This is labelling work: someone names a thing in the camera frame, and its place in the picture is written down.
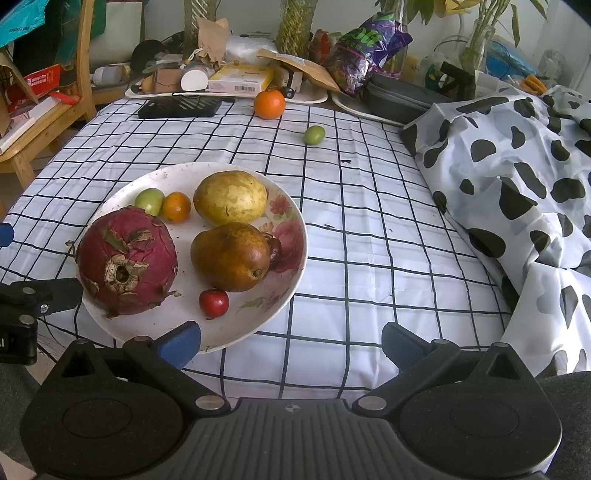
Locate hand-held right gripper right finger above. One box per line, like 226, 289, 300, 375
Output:
353, 322, 539, 414

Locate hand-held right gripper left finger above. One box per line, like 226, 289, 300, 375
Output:
60, 320, 230, 415

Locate floral white plate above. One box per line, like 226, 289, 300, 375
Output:
76, 161, 309, 354

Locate small red fruit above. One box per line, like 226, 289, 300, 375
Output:
198, 289, 230, 318

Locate red dragon fruit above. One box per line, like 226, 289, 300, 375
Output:
75, 206, 179, 319

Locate brown pear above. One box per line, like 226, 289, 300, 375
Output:
190, 223, 273, 293

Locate dark brown small fruit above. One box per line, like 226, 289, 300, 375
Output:
263, 233, 282, 271

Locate small orange citrus fruit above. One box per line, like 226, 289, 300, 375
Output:
161, 191, 192, 223

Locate small green fruit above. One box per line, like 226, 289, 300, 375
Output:
135, 188, 165, 217

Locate yellow pear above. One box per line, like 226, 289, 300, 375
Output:
193, 171, 269, 226

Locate checkered white tablecloth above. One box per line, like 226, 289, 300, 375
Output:
0, 97, 550, 400

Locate red cardboard box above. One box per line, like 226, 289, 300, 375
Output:
9, 65, 63, 116

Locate cow print cloth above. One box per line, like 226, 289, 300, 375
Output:
401, 85, 591, 377

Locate wooden chair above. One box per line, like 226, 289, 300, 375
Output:
0, 0, 98, 188

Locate lying white bottle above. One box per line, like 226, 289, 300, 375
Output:
92, 66, 130, 87

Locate black power bank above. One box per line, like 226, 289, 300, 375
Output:
137, 95, 222, 119

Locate brown leather pouch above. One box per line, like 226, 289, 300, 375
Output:
152, 69, 182, 94

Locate black round object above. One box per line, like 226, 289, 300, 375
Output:
130, 40, 172, 75

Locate white round bottle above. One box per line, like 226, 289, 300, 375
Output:
180, 65, 215, 92

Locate grey zip case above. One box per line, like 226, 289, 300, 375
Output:
365, 74, 455, 125

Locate large orange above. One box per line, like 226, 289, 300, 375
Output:
253, 89, 286, 120

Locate long white tray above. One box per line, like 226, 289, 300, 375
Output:
126, 69, 328, 106

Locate yellow white medicine box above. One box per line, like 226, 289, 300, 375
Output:
208, 65, 275, 93

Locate white plastic bag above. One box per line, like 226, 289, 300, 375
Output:
418, 53, 444, 88

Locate white black small device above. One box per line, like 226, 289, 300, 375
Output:
277, 69, 305, 99

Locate kraft paper envelope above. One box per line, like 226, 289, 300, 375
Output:
256, 48, 340, 92

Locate purple snack bag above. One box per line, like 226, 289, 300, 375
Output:
323, 13, 413, 97

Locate glass vase with bamboo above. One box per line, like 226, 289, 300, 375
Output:
459, 0, 518, 88

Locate clear plastic bag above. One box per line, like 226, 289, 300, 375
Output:
225, 33, 278, 58

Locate blue plastic bag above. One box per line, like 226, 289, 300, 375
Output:
489, 41, 539, 77

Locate brown cloth drawstring bag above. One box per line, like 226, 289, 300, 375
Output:
196, 17, 232, 63

